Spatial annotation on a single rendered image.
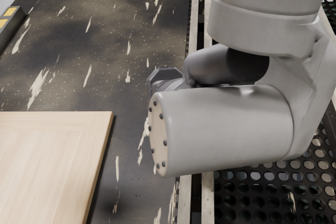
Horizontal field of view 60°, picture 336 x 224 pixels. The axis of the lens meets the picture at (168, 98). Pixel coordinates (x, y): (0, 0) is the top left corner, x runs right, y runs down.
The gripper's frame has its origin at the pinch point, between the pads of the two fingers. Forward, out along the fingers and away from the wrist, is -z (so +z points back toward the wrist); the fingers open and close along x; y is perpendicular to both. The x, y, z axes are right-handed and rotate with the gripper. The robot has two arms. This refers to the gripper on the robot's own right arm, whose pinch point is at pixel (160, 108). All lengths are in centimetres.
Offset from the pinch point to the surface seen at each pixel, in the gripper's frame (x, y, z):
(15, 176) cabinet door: -13.2, 26.9, -22.6
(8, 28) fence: 26, 34, -65
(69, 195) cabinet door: -16.5, 16.1, -14.7
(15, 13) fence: 32, 32, -68
